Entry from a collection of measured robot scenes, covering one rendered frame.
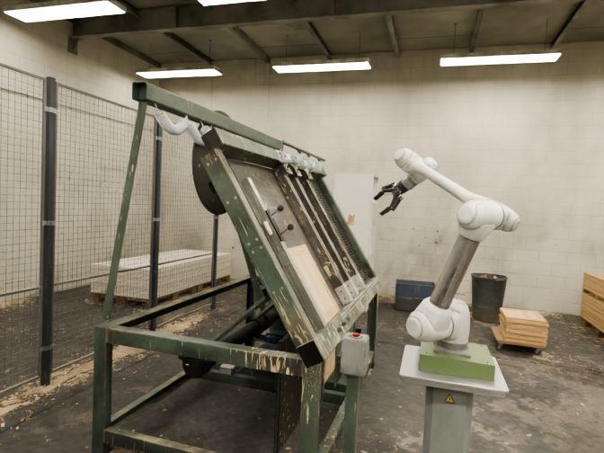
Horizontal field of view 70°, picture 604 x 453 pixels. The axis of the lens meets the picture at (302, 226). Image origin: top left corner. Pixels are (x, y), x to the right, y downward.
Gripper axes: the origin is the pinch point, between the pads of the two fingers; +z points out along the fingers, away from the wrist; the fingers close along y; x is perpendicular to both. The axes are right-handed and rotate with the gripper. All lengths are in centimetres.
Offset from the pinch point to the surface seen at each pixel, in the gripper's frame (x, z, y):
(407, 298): -361, 173, 167
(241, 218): 75, 41, -20
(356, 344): 19, 30, -83
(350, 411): 5, 54, -104
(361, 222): -253, 146, 249
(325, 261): -15, 59, 6
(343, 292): -31, 62, -14
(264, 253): 61, 41, -36
